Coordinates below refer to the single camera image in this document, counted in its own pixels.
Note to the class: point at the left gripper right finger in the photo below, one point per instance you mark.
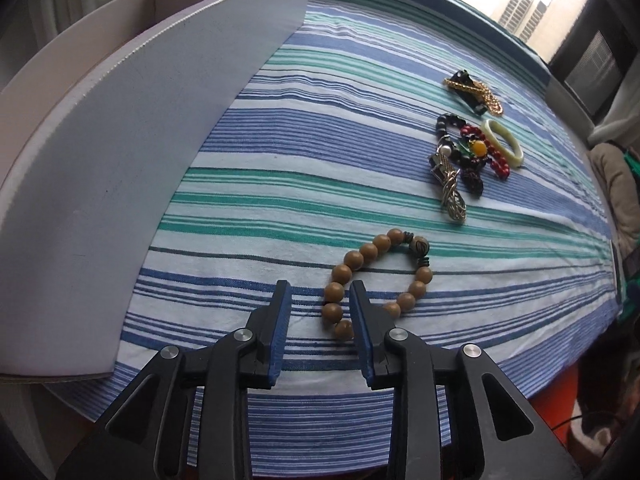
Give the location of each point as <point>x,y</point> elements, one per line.
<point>455,413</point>

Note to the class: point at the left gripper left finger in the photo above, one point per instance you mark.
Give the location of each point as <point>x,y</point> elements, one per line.
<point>145,432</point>

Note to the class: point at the silver brooch with pearl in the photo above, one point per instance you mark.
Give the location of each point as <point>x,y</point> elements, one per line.
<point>447,176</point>

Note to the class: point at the pale green jade bangle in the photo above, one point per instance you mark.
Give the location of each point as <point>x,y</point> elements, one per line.
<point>503,140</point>

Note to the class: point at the green pendant dark tassel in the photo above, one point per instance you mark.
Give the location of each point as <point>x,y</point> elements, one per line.
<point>471,158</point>

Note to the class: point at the beige folded cloth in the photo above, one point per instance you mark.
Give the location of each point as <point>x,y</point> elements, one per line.
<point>620,189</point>

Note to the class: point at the green cloth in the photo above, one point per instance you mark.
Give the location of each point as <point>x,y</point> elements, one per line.
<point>633,164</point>

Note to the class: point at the white cardboard box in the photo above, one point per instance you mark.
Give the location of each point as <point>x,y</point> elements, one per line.
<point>97,131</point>

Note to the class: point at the striped blue green bedsheet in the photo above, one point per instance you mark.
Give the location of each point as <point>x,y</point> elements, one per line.
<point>326,148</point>

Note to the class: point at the white curtain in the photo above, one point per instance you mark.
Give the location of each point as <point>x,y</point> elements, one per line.
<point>621,122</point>

